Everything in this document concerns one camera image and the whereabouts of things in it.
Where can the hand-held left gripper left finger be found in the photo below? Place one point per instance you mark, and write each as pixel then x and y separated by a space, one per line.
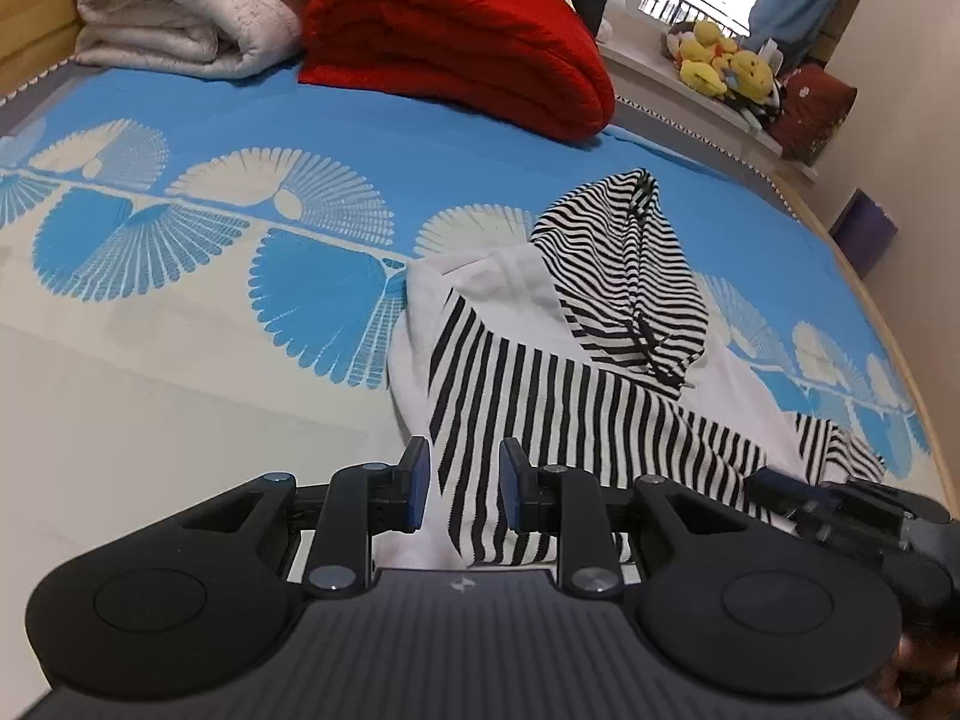
pixel 415 487

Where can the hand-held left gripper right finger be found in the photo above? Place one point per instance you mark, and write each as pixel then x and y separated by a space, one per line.
pixel 514 487

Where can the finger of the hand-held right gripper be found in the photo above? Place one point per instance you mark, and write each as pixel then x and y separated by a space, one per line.
pixel 780 493

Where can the black white striped hoodie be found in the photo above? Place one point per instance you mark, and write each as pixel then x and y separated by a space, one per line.
pixel 600 360

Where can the person's right hand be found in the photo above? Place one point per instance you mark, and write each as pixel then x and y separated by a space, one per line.
pixel 911 675

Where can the blue white patterned bed sheet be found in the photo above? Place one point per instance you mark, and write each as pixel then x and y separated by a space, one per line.
pixel 225 300

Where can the purple box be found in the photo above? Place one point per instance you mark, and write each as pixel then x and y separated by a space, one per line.
pixel 866 232

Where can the dark red cushion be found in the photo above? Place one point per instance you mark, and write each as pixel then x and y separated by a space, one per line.
pixel 814 112

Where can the white window bench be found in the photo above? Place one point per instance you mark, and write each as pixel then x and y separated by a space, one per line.
pixel 697 97

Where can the pile of yellow plush toys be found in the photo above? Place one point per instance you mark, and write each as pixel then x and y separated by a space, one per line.
pixel 724 64

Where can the folded red blanket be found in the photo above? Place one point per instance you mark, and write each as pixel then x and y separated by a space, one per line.
pixel 465 37

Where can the folded white blanket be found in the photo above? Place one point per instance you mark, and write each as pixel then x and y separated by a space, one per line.
pixel 180 7

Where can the wooden headboard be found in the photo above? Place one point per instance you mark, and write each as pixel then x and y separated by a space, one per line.
pixel 34 22

